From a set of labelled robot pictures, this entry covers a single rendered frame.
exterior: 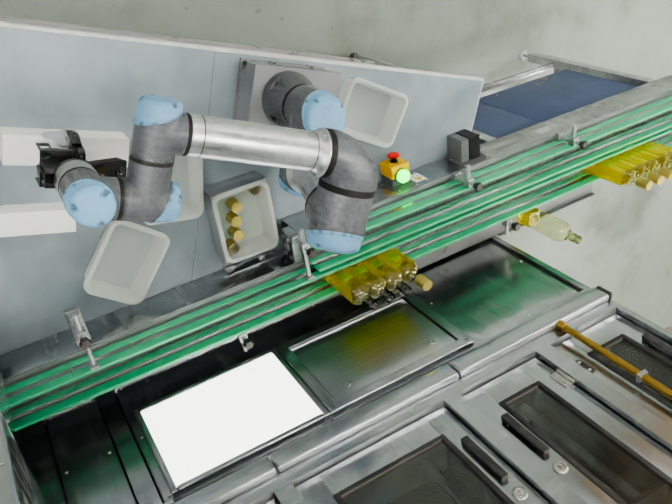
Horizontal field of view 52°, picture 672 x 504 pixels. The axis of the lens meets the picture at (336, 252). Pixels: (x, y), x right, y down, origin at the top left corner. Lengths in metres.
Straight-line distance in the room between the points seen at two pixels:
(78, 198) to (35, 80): 0.70
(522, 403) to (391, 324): 0.46
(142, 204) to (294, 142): 0.29
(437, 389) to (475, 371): 0.13
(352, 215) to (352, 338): 0.76
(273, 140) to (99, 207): 0.32
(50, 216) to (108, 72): 0.39
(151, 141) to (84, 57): 0.68
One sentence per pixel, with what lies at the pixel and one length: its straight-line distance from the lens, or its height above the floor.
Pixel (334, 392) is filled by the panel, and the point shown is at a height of 1.25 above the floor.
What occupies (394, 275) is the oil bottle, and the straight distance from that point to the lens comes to 2.01.
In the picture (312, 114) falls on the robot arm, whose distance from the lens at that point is 1.69.
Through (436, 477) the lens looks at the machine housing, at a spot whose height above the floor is 1.61.
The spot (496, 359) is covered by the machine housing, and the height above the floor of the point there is 1.39.
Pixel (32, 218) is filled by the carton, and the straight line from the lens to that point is 1.85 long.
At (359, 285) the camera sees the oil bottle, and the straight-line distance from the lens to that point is 1.98.
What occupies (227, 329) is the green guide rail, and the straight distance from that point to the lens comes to 2.01.
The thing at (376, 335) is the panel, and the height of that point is 1.12.
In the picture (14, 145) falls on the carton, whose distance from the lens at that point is 1.47.
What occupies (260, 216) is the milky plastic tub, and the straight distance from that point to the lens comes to 2.08.
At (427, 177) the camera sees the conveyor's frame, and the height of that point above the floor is 0.84.
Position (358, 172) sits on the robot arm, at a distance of 1.31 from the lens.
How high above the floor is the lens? 2.52
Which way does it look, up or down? 51 degrees down
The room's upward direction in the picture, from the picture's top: 128 degrees clockwise
